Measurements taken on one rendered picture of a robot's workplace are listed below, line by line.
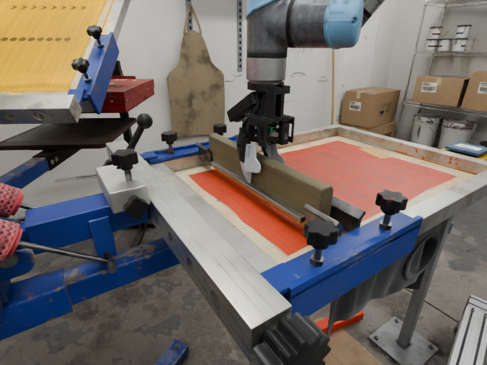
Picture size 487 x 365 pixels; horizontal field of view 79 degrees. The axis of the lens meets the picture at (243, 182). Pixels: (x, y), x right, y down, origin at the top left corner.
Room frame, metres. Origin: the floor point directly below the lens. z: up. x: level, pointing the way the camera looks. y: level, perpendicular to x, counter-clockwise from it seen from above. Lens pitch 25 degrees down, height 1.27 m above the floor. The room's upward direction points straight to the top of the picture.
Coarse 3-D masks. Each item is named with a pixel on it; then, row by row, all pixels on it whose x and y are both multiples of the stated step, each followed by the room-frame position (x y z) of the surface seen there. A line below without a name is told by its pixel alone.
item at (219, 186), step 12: (324, 144) 1.02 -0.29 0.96; (336, 144) 1.02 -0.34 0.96; (348, 144) 1.02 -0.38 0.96; (288, 156) 0.89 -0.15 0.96; (360, 156) 0.89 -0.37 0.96; (372, 156) 0.89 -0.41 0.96; (204, 180) 0.70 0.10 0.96; (216, 180) 0.70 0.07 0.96; (228, 180) 0.70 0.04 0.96; (216, 192) 0.63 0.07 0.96; (228, 192) 0.63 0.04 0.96; (240, 192) 0.63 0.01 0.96; (228, 204) 0.57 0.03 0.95
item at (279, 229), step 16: (384, 160) 0.85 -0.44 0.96; (400, 160) 0.85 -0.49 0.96; (432, 176) 0.73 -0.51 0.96; (448, 176) 0.73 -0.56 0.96; (400, 192) 0.63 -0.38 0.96; (416, 192) 0.63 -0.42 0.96; (240, 208) 0.56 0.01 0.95; (256, 208) 0.56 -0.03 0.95; (272, 208) 0.56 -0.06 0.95; (368, 208) 0.56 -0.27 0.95; (256, 224) 0.49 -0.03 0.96; (272, 224) 0.49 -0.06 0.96; (288, 224) 0.49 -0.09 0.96; (272, 240) 0.44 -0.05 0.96; (288, 240) 0.44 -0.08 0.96; (304, 240) 0.44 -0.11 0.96
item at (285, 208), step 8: (216, 168) 0.71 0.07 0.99; (224, 168) 0.69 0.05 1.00; (232, 176) 0.64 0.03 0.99; (240, 176) 0.64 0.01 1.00; (248, 184) 0.59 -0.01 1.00; (256, 192) 0.56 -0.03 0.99; (264, 192) 0.55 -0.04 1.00; (272, 200) 0.52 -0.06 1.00; (280, 208) 0.49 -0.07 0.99; (288, 208) 0.49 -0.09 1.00; (296, 216) 0.46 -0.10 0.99; (304, 216) 0.46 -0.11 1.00
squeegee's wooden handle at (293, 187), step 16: (224, 144) 0.70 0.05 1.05; (224, 160) 0.70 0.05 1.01; (272, 160) 0.57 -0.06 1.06; (256, 176) 0.58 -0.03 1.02; (272, 176) 0.54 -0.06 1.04; (288, 176) 0.50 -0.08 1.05; (304, 176) 0.49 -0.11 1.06; (272, 192) 0.54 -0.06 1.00; (288, 192) 0.50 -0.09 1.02; (304, 192) 0.46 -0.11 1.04; (320, 192) 0.43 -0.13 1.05; (320, 208) 0.43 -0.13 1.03
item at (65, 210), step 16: (48, 208) 0.40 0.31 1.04; (64, 208) 0.40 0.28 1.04; (80, 208) 0.40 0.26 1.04; (96, 208) 0.40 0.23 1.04; (32, 224) 0.36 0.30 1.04; (48, 224) 0.36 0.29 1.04; (64, 224) 0.38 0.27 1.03; (80, 224) 0.39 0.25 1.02; (112, 224) 0.41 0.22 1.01; (128, 224) 0.42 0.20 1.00; (32, 240) 0.35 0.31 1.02; (48, 240) 0.36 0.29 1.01; (64, 240) 0.37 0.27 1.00; (80, 240) 0.38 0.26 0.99
